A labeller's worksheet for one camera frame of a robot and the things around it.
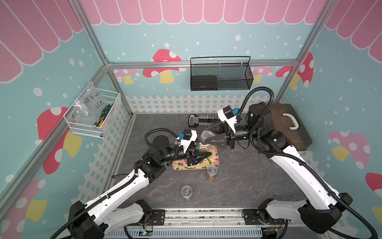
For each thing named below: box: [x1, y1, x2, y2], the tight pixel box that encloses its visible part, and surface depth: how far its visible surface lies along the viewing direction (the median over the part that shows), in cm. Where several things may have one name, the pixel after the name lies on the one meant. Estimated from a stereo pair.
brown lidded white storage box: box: [269, 103, 313, 152], surface depth 90 cm
